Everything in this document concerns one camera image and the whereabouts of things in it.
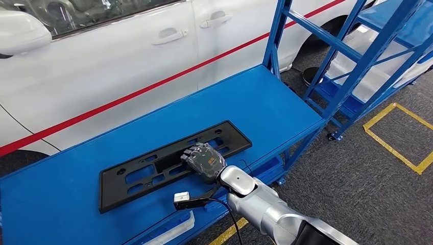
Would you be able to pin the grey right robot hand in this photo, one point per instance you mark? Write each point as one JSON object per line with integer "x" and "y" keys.
{"x": 204, "y": 162}

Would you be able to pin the black plastic license plate frame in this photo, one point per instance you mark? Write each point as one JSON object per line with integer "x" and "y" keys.
{"x": 115, "y": 192}

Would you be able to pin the blue metal shelf rack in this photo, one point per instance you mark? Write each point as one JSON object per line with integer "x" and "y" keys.
{"x": 67, "y": 189}

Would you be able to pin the blue plastic crate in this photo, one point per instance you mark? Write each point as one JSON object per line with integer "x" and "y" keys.
{"x": 162, "y": 233}
{"x": 267, "y": 167}

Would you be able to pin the yellow floor tape square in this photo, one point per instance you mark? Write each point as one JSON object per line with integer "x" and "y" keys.
{"x": 230, "y": 231}

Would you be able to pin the white plastic crate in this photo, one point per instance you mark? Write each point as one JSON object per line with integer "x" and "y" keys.
{"x": 385, "y": 81}
{"x": 416, "y": 72}
{"x": 179, "y": 232}

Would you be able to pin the red barrier belt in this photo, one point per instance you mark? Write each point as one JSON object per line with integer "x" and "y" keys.
{"x": 135, "y": 93}

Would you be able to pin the black round stanchion base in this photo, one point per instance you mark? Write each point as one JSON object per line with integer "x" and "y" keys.
{"x": 311, "y": 76}

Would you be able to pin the white car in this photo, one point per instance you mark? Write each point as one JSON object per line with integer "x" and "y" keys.
{"x": 101, "y": 67}

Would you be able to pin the blue metal rack with casters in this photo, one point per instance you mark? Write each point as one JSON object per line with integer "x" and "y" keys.
{"x": 351, "y": 104}

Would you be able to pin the white car side mirror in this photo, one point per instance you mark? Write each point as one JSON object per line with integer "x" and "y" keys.
{"x": 23, "y": 33}

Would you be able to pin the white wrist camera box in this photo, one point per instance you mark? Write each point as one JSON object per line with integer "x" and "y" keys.
{"x": 181, "y": 197}

